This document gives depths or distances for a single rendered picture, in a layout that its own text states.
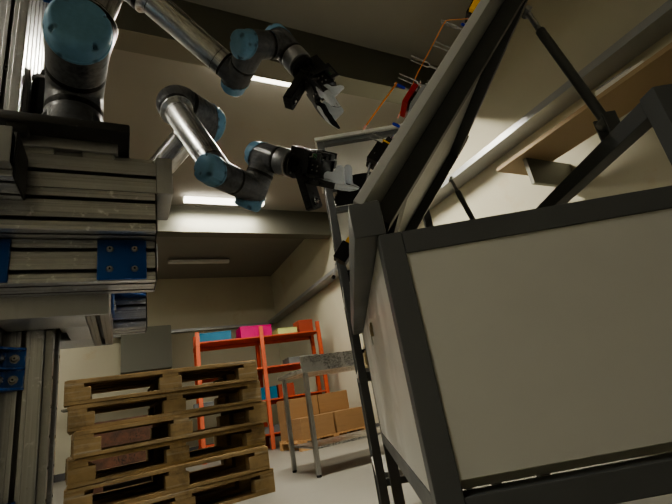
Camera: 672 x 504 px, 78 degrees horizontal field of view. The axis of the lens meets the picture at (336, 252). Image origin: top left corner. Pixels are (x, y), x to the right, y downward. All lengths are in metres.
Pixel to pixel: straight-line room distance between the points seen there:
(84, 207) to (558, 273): 0.87
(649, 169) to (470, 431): 3.21
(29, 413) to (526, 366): 0.96
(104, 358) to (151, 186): 8.92
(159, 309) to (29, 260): 9.09
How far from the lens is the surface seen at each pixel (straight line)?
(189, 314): 10.06
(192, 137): 1.20
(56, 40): 1.04
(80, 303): 1.03
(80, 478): 3.28
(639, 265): 0.83
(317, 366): 3.70
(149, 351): 9.56
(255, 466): 3.45
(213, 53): 1.36
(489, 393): 0.69
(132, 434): 5.97
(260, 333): 7.08
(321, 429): 6.01
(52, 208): 0.96
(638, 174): 3.76
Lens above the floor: 0.56
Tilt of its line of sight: 19 degrees up
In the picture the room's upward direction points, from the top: 10 degrees counter-clockwise
